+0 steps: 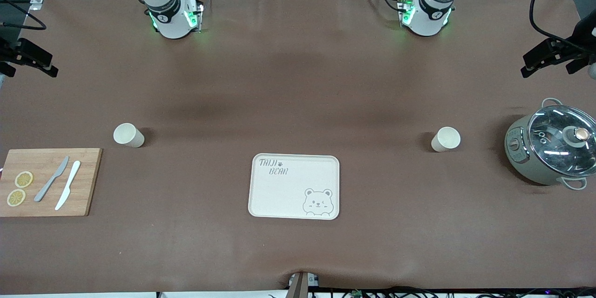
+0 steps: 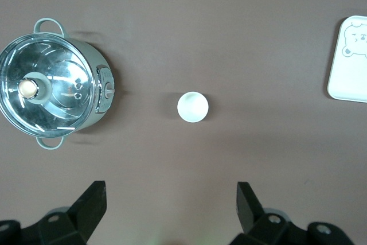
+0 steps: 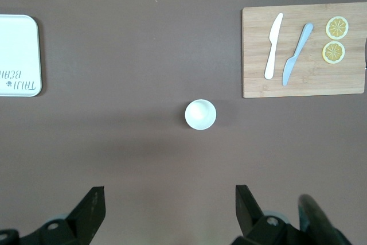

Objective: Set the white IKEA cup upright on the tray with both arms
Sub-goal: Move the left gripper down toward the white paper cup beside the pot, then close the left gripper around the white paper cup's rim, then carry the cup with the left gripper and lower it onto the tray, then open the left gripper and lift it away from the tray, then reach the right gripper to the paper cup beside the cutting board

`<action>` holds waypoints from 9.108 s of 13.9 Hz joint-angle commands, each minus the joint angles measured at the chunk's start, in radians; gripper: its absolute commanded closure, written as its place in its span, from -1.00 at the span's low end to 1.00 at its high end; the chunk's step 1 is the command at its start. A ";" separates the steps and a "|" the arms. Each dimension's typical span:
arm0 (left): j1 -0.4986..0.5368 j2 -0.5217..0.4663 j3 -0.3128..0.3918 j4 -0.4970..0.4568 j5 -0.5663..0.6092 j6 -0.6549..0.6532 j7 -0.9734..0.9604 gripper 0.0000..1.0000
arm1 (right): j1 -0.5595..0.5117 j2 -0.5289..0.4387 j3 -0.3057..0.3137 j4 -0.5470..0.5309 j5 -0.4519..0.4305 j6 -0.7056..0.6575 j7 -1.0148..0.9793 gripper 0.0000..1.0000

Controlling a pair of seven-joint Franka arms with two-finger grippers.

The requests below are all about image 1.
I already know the cream bear print tray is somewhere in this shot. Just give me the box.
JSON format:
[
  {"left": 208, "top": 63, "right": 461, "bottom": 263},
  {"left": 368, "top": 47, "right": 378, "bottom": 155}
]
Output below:
[{"left": 248, "top": 153, "right": 340, "bottom": 221}]

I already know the white plastic knife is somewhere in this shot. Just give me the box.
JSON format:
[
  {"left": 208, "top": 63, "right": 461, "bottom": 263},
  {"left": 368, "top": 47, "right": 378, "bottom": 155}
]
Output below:
[{"left": 54, "top": 161, "right": 81, "bottom": 211}]

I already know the bamboo cutting board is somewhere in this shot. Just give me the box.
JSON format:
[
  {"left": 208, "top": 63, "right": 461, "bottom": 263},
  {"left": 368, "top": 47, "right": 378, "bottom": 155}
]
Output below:
[{"left": 0, "top": 148, "right": 103, "bottom": 217}]

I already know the yellow lemon slice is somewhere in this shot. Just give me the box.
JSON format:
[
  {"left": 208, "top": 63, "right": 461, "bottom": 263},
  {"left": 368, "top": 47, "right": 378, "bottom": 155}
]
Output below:
[
  {"left": 14, "top": 170, "right": 34, "bottom": 189},
  {"left": 7, "top": 189, "right": 27, "bottom": 207}
]

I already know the grey-green electric cooking pot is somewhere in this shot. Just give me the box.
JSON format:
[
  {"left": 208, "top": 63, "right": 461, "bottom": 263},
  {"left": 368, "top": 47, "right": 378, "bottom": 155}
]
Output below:
[{"left": 504, "top": 98, "right": 596, "bottom": 190}]

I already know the brown table cover mat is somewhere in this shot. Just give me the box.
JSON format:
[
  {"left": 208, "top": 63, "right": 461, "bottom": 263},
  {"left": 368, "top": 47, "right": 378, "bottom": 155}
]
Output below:
[{"left": 0, "top": 0, "right": 596, "bottom": 295}]

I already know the glass pot lid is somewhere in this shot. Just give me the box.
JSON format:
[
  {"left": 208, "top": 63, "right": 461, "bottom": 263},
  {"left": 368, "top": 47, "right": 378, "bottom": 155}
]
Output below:
[{"left": 528, "top": 105, "right": 596, "bottom": 177}]

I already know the white IKEA cup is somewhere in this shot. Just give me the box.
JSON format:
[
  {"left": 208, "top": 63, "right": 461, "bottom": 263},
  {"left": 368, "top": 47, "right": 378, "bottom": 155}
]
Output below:
[
  {"left": 113, "top": 123, "right": 145, "bottom": 149},
  {"left": 431, "top": 127, "right": 461, "bottom": 153}
]

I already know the grey plastic knife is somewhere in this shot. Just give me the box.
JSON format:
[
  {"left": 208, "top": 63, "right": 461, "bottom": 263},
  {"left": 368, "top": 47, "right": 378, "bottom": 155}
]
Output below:
[{"left": 34, "top": 156, "right": 70, "bottom": 203}]

